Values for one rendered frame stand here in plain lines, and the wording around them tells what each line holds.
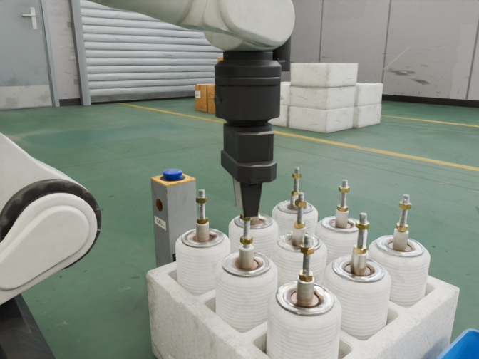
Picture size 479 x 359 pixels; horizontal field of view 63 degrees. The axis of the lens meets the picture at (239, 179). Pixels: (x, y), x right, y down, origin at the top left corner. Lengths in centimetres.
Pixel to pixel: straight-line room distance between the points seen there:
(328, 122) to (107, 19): 358
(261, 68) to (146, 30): 557
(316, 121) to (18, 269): 287
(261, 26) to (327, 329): 37
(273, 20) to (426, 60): 560
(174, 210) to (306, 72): 262
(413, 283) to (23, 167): 61
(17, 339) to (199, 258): 27
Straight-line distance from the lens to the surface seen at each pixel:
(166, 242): 85
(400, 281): 69
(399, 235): 70
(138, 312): 97
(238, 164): 50
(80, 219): 61
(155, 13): 46
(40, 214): 60
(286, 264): 66
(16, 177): 62
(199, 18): 46
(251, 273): 58
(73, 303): 105
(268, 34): 48
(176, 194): 80
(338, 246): 74
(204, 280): 68
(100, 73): 575
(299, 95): 338
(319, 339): 52
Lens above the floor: 55
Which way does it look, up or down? 17 degrees down
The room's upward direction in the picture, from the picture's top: straight up
